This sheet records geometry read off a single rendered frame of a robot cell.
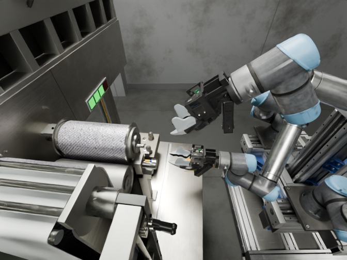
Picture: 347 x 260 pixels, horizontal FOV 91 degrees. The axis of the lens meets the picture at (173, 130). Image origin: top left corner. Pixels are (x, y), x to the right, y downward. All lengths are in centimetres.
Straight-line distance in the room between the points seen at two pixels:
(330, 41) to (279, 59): 348
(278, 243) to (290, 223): 58
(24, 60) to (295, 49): 74
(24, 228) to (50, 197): 5
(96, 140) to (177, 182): 49
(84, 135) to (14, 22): 38
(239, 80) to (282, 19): 293
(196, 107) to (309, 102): 24
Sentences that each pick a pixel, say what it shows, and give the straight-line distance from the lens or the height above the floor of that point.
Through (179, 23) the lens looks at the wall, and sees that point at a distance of 292.
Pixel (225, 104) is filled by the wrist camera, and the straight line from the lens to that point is 44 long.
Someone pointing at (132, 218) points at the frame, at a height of 144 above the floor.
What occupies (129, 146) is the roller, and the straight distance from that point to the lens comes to 59.
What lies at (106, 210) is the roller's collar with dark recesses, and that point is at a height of 136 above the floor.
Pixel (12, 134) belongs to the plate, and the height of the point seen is 135.
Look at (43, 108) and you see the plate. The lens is 77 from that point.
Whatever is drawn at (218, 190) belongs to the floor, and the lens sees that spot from 197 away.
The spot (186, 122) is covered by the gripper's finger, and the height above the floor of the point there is 141.
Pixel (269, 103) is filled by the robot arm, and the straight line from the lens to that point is 87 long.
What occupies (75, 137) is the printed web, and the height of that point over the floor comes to 130.
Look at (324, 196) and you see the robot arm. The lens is 106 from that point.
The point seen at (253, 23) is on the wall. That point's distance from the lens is 315.
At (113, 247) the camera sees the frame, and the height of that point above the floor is 144.
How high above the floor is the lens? 172
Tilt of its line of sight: 45 degrees down
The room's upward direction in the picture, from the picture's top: straight up
